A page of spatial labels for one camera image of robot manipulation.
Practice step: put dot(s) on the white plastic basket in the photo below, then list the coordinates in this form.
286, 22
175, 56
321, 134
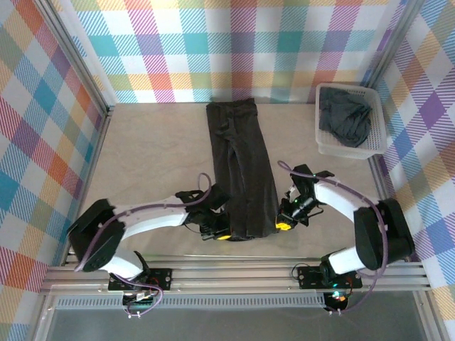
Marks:
377, 138

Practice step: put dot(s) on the grey metal panel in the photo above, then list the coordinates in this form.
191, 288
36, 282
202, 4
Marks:
231, 325

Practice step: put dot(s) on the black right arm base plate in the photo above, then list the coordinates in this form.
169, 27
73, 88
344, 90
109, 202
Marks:
305, 280

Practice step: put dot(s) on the long aluminium frame rail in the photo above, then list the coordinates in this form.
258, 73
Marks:
231, 277

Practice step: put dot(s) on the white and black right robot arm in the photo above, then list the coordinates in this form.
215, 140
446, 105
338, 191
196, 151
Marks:
334, 199

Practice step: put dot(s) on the black t-shirt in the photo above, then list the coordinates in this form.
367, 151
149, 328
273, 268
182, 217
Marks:
245, 170

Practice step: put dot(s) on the aluminium corner post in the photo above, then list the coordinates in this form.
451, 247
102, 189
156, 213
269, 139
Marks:
394, 42
76, 60

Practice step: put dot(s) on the grey crumpled t-shirt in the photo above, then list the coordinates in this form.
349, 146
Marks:
343, 120

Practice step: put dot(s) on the plaid backdrop cloth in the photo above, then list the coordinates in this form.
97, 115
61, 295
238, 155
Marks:
249, 42

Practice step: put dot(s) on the small electronics board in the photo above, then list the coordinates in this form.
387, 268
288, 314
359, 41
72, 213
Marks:
337, 298
140, 300

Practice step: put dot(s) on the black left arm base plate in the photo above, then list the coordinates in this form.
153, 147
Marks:
165, 277

